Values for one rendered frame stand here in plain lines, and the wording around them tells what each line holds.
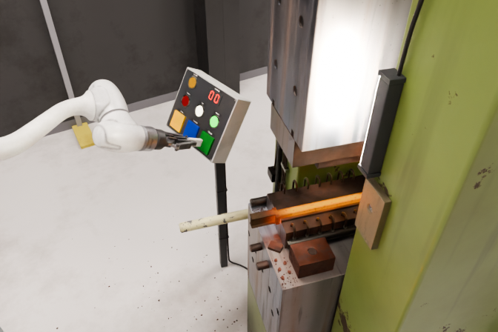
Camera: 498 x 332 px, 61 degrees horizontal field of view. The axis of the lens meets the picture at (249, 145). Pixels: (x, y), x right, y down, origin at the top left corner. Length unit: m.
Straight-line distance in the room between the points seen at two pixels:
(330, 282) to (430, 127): 0.72
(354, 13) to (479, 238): 0.53
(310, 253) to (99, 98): 0.85
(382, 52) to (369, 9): 0.12
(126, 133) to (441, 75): 0.97
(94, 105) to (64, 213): 1.62
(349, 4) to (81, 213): 2.39
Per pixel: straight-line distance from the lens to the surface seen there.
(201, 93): 1.76
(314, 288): 1.42
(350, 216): 1.48
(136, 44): 3.59
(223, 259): 2.47
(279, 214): 1.42
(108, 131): 1.40
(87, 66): 3.55
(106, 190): 3.10
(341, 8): 0.94
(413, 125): 0.91
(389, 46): 1.04
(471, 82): 0.77
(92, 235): 2.84
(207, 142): 1.70
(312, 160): 1.21
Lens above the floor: 2.05
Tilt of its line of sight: 38 degrees down
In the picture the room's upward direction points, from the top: 1 degrees clockwise
